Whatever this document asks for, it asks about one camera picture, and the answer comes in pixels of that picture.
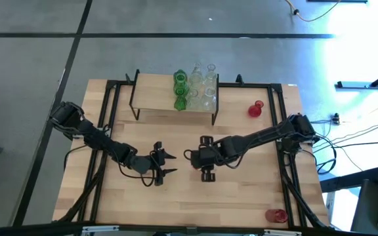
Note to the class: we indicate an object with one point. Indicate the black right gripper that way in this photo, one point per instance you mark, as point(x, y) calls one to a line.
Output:
point(205, 159)

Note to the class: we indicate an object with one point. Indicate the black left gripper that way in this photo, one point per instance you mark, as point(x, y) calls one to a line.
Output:
point(146, 164)

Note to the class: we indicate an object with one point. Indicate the wide-mouth green glass vase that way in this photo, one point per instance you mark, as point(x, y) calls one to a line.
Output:
point(181, 90)

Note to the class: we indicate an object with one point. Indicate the slim clear glass vase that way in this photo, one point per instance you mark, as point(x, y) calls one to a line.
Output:
point(210, 74)

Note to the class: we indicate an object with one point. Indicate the ribbed clear glass vase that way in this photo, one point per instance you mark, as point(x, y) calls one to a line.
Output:
point(196, 74)

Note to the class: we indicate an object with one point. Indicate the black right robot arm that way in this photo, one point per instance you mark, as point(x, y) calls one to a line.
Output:
point(264, 134)

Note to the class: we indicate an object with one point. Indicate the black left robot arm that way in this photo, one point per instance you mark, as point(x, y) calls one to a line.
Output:
point(94, 137)

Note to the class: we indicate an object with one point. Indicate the black crossbeam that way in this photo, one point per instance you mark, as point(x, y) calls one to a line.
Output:
point(143, 228)

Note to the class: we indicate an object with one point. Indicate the red glass vase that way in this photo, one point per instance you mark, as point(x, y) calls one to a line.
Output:
point(276, 216)
point(255, 110)

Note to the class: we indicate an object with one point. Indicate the black desk foot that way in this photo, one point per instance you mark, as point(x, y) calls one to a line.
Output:
point(340, 183)

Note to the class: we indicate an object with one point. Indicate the small black floor device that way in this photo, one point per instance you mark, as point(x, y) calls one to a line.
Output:
point(336, 118)

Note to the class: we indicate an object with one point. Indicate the black stand base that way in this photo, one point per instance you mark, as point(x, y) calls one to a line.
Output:
point(353, 84)

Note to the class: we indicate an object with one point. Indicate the wooden shelf with black frame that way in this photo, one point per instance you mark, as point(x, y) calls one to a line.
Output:
point(153, 95)

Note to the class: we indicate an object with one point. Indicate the black aluminium table frame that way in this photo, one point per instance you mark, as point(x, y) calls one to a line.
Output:
point(244, 85)

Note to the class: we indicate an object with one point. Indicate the silver bracket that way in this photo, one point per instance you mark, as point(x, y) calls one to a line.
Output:
point(281, 232)
point(100, 228)

